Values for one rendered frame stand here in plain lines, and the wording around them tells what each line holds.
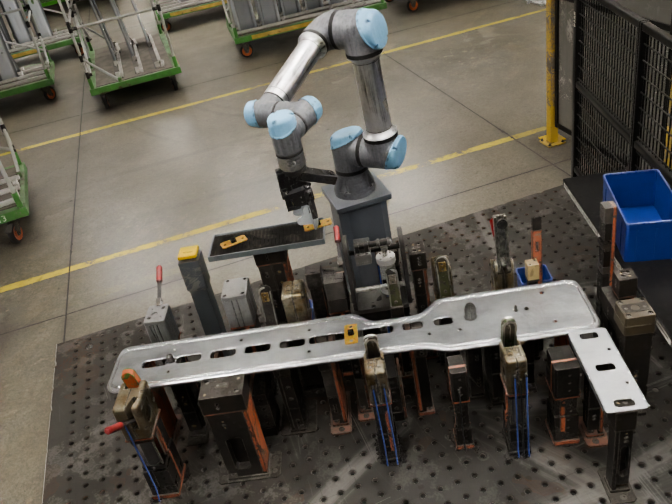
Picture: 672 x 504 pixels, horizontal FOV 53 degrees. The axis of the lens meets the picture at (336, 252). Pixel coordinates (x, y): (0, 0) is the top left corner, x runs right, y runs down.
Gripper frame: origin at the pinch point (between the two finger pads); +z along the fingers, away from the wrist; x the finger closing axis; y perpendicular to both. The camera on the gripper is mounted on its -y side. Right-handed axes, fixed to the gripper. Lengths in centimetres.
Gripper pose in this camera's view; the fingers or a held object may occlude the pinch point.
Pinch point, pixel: (315, 222)
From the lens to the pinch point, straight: 196.0
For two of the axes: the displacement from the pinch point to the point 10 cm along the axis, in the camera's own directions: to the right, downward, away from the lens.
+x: 2.8, 5.5, -7.9
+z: 1.9, 7.7, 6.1
